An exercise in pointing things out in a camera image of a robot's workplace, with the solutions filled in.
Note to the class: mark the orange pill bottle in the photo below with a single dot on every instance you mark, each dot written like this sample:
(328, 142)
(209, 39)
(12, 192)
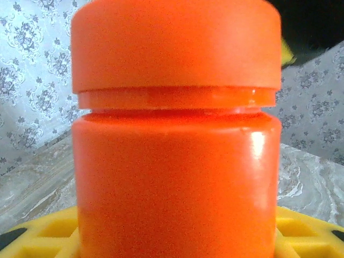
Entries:
(174, 174)

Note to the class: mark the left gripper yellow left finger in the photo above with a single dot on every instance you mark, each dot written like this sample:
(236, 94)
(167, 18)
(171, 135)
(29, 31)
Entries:
(59, 216)

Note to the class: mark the orange bottle cap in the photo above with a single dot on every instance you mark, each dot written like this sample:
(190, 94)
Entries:
(174, 48)

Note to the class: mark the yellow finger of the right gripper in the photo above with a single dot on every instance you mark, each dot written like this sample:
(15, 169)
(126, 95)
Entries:
(287, 55)

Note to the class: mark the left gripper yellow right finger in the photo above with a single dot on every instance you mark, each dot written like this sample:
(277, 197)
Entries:
(290, 216)

